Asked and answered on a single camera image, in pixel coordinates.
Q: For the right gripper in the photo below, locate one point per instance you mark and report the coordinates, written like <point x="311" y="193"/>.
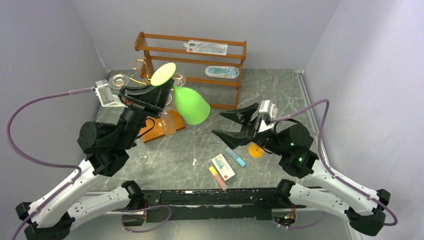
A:
<point x="253" y="127"/>

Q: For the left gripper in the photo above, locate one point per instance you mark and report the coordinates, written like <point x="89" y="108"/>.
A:
<point x="151" y="98"/>

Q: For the clear champagne flute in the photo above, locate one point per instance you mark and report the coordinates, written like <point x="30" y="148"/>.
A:
<point x="167" y="122"/>

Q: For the orange plastic goblet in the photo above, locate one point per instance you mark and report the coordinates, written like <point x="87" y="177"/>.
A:
<point x="255" y="151"/>

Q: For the green plastic goblet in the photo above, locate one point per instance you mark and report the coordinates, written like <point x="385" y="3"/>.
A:
<point x="193" y="108"/>

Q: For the clear wine glass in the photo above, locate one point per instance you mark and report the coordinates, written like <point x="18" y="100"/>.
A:
<point x="179" y="79"/>
<point x="118" y="81"/>
<point x="140" y="158"/>

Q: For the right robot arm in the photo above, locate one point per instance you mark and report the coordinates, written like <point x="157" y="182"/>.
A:
<point x="317" y="184"/>

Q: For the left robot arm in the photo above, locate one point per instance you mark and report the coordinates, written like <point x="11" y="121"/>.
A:
<point x="105" y="146"/>

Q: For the blue marker pen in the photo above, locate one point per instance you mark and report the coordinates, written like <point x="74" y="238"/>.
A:
<point x="237" y="158"/>

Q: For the small white teal box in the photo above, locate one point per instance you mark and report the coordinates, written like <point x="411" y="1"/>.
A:
<point x="223" y="167"/>

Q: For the yellow pink marker pen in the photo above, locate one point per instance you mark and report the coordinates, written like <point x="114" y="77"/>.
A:
<point x="218" y="178"/>

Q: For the blue packaged item lower shelf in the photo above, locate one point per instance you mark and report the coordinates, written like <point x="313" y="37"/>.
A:
<point x="225" y="72"/>

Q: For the wooden two-tier shelf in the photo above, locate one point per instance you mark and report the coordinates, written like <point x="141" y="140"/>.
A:
<point x="159" y="49"/>

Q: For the packaged item top shelf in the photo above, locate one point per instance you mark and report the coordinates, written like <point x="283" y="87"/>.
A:
<point x="203" y="47"/>

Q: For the gold wire wine glass rack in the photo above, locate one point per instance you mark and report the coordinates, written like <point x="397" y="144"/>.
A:
<point x="152" y="129"/>

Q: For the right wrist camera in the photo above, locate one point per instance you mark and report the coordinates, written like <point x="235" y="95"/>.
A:
<point x="267" y="112"/>

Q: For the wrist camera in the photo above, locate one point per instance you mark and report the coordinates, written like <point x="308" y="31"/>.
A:
<point x="267" y="112"/>
<point x="105" y="95"/>

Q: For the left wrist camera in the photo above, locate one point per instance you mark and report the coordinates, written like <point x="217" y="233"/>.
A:
<point x="105" y="95"/>

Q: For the black base frame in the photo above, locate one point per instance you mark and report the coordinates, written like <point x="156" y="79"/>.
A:
<point x="233" y="203"/>

